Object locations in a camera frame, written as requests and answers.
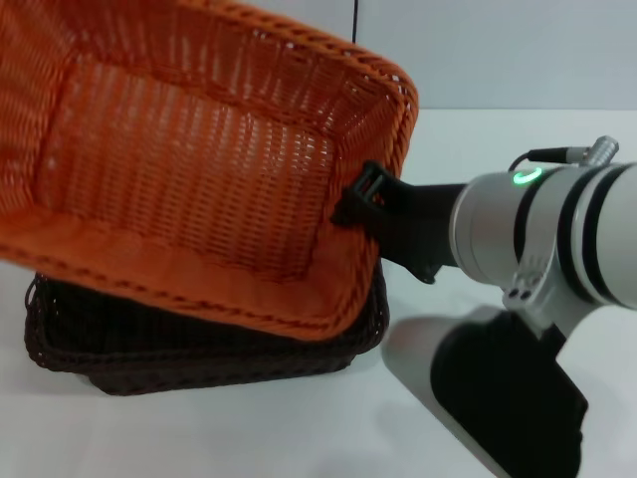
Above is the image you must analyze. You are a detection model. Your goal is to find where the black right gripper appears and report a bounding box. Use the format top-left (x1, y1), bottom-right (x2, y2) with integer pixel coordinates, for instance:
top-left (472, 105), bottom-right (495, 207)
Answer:
top-left (329, 159), bottom-right (469, 286)

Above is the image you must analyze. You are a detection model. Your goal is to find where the orange woven basket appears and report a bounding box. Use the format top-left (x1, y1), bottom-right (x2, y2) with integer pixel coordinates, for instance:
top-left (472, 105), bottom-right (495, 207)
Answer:
top-left (0, 0), bottom-right (420, 344)

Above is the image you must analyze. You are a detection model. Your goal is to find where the dark brown woven basket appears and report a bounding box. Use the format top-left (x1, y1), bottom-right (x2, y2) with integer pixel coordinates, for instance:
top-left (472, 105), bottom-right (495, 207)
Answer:
top-left (23, 258), bottom-right (392, 398)

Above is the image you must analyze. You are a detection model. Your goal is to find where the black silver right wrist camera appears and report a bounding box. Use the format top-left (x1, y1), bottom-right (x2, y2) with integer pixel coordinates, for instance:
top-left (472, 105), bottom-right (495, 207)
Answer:
top-left (380, 304), bottom-right (591, 478)

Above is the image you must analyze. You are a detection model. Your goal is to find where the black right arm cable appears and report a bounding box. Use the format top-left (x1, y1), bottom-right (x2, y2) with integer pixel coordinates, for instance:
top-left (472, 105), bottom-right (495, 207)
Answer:
top-left (511, 133), bottom-right (614, 173)

